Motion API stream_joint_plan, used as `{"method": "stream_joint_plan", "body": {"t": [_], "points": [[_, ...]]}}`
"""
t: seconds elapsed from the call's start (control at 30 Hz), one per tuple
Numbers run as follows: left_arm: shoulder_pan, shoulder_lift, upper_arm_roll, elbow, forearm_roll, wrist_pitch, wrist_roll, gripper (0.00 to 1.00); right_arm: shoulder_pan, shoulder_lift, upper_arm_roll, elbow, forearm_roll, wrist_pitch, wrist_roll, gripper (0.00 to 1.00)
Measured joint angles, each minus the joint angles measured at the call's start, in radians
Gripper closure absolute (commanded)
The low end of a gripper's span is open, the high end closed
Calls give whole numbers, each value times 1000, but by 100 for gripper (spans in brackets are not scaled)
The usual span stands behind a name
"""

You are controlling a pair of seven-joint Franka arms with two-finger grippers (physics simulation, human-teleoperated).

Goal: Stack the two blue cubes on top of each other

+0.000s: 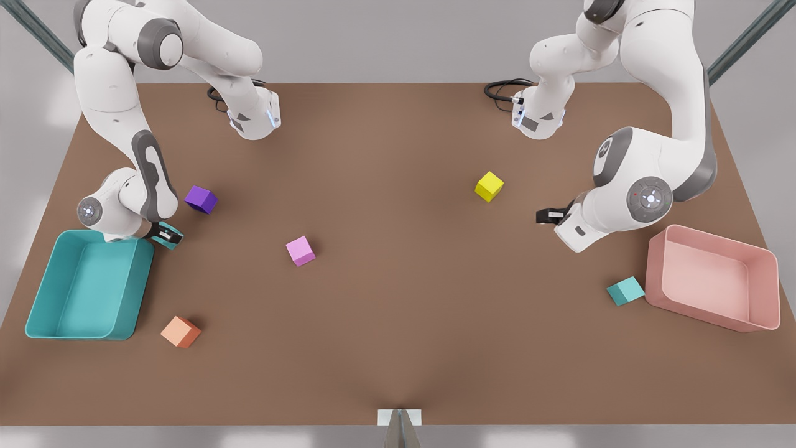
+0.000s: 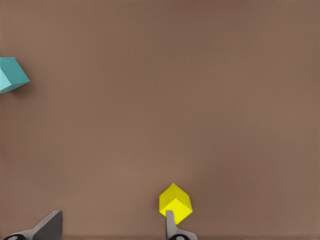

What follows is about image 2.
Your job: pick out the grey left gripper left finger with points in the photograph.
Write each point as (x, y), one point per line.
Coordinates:
(47, 227)

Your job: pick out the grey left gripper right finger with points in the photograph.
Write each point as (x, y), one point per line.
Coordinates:
(170, 227)

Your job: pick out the teal blue cube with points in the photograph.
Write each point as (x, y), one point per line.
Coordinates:
(10, 75)

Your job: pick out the yellow cube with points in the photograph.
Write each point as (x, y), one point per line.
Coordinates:
(176, 201)

